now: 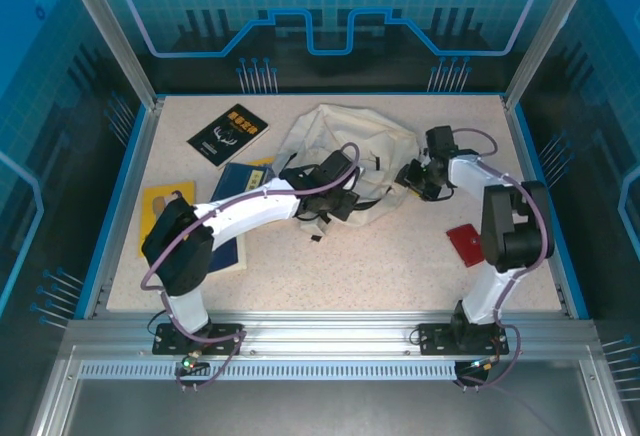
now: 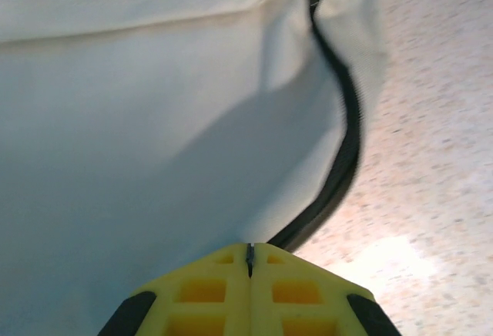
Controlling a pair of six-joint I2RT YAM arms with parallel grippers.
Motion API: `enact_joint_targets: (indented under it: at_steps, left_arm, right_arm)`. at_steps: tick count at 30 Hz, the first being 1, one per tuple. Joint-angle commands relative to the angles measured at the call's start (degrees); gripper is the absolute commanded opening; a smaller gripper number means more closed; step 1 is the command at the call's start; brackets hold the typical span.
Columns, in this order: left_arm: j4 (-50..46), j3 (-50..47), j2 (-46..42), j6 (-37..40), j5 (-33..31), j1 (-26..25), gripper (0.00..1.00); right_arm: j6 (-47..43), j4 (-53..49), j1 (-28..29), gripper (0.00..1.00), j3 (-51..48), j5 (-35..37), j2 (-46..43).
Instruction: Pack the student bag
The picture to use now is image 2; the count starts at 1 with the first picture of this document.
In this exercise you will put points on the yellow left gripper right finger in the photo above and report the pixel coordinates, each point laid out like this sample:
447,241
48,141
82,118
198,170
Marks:
308,297

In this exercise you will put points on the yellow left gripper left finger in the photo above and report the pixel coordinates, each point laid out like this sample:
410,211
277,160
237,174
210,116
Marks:
200,293

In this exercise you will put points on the cream canvas backpack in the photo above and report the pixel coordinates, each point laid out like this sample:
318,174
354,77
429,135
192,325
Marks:
135,139

